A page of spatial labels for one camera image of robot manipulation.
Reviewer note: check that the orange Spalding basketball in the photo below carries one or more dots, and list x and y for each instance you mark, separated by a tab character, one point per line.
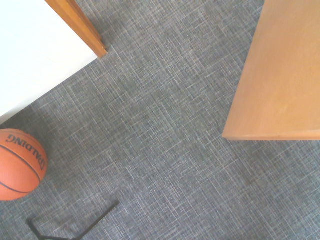
20	165

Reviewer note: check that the black metal tripod stand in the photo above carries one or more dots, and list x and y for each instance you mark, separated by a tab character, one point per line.
75	230

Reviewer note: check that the light wooden door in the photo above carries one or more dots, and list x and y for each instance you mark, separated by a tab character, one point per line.
280	75

